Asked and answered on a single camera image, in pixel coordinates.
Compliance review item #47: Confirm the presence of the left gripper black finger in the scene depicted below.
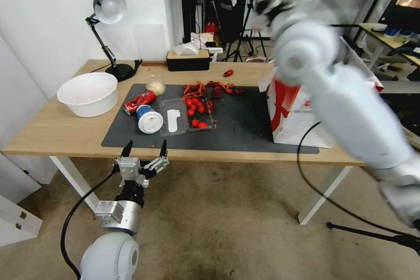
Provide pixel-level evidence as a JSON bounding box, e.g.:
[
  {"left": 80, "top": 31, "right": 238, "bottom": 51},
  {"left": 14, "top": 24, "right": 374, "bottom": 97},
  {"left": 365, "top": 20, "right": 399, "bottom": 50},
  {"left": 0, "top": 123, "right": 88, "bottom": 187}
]
[
  {"left": 120, "top": 140, "right": 134, "bottom": 160},
  {"left": 144, "top": 139, "right": 170, "bottom": 179}
]

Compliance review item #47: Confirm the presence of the clear disposable takeout box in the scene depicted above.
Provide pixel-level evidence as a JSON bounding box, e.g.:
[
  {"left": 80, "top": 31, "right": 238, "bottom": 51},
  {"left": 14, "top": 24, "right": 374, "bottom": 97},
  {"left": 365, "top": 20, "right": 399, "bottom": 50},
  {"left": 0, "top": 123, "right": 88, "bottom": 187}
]
[{"left": 159, "top": 95, "right": 216, "bottom": 138}]

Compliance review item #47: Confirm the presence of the black tissue box wooden lid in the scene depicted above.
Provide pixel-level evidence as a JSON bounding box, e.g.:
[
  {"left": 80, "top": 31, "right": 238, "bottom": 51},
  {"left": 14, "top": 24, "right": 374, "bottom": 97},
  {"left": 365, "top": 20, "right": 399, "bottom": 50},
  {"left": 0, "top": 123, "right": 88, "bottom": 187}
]
[{"left": 166, "top": 49, "right": 211, "bottom": 72}]

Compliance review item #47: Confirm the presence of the cardboard box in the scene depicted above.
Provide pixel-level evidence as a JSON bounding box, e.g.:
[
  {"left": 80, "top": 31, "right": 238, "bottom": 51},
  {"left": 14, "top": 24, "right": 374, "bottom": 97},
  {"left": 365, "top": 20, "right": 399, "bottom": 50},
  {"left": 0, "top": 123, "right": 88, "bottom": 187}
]
[{"left": 190, "top": 31, "right": 214, "bottom": 48}]

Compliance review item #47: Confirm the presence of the white and red delivery bag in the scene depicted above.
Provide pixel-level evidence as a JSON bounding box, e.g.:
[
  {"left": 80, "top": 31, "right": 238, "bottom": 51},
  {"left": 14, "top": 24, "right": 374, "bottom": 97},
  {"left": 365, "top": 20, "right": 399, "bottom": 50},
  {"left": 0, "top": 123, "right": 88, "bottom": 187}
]
[{"left": 258, "top": 35, "right": 385, "bottom": 149}]

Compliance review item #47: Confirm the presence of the blue white lidded paper cup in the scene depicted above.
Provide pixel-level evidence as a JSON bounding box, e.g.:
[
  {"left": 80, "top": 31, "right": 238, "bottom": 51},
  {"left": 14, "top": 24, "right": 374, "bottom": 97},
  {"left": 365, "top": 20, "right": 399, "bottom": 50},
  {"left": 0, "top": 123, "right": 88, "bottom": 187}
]
[{"left": 135, "top": 104, "right": 164, "bottom": 135}]

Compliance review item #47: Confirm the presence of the crushed red soda can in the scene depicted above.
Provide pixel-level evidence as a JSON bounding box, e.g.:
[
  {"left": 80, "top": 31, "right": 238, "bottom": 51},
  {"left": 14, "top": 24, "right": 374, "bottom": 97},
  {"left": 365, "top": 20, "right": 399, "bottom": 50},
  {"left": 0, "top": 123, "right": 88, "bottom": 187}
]
[{"left": 123, "top": 91, "right": 157, "bottom": 115}]

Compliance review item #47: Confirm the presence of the wooden table with white legs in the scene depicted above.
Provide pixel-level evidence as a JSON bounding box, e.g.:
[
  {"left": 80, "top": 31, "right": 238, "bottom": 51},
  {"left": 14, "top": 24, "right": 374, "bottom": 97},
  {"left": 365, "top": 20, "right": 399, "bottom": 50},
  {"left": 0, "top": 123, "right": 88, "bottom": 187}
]
[{"left": 1, "top": 59, "right": 367, "bottom": 225}]

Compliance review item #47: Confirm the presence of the large white bowl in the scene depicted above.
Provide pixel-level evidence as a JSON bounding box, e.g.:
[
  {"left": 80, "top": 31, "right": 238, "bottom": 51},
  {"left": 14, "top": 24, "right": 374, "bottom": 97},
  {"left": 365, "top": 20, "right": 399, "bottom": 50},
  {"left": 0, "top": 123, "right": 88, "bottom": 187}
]
[{"left": 56, "top": 72, "right": 119, "bottom": 118}]

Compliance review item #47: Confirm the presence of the dark grey table mat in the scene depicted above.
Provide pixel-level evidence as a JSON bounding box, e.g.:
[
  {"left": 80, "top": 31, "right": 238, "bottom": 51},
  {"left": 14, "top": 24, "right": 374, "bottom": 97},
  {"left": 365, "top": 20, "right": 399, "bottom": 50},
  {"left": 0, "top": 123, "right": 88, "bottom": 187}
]
[{"left": 101, "top": 83, "right": 320, "bottom": 155}]

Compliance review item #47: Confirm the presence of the white tissue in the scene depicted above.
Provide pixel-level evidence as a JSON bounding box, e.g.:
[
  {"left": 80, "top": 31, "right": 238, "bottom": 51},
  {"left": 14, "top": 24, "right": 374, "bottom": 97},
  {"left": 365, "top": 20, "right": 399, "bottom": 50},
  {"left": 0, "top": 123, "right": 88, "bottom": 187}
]
[{"left": 172, "top": 42, "right": 200, "bottom": 56}]

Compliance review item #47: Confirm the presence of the white cabinet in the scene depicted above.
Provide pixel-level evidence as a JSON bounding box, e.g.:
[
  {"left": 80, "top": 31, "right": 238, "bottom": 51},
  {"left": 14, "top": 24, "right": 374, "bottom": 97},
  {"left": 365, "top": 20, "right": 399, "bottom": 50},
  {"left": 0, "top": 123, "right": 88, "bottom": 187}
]
[{"left": 0, "top": 150, "right": 44, "bottom": 249}]

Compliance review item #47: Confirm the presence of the black and silver desk lamp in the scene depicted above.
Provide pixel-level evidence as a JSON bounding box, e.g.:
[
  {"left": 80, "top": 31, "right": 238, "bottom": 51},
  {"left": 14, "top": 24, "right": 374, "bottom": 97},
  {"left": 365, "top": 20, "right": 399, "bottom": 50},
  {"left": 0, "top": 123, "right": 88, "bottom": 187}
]
[{"left": 85, "top": 0, "right": 136, "bottom": 83}]

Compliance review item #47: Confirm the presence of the black floor stand leg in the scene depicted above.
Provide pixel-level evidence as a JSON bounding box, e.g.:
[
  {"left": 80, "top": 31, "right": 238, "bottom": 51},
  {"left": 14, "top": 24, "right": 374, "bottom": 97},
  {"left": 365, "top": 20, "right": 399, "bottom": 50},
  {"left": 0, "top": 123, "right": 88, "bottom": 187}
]
[{"left": 326, "top": 221, "right": 420, "bottom": 258}]

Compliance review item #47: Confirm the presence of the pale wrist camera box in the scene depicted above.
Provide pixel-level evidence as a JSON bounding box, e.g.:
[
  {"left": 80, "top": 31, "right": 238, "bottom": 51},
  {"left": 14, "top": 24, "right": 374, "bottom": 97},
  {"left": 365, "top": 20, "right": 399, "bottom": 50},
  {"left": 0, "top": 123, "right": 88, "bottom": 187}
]
[{"left": 115, "top": 157, "right": 142, "bottom": 183}]

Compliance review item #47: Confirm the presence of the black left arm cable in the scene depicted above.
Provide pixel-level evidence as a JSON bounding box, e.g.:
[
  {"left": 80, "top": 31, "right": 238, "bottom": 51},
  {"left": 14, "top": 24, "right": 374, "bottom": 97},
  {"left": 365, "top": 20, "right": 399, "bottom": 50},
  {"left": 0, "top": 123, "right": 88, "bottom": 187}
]
[{"left": 60, "top": 164, "right": 123, "bottom": 280}]

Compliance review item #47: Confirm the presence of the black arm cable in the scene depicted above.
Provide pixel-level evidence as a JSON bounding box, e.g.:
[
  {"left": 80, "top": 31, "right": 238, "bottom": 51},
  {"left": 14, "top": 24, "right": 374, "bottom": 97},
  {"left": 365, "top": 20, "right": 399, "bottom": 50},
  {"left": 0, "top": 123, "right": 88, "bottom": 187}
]
[
  {"left": 296, "top": 120, "right": 420, "bottom": 238},
  {"left": 60, "top": 164, "right": 123, "bottom": 280}
]

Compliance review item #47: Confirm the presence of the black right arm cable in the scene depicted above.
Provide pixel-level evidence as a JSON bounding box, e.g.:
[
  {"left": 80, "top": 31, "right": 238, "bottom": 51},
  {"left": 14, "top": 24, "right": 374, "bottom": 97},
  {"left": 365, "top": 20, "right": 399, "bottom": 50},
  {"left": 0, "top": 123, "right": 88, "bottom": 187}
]
[{"left": 296, "top": 120, "right": 420, "bottom": 238}]

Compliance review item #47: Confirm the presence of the black camera tripod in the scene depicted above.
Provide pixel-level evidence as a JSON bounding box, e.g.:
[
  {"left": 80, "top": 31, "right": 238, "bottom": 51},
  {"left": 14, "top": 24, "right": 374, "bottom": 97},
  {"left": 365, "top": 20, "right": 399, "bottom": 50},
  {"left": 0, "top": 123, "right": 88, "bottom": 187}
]
[{"left": 225, "top": 0, "right": 269, "bottom": 63}]

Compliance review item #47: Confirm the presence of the wooden desk with white frame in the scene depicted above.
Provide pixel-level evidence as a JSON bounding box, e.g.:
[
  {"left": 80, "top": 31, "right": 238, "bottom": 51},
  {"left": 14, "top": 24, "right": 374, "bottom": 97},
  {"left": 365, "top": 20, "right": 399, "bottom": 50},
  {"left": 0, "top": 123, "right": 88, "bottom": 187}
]
[{"left": 358, "top": 22, "right": 420, "bottom": 76}]

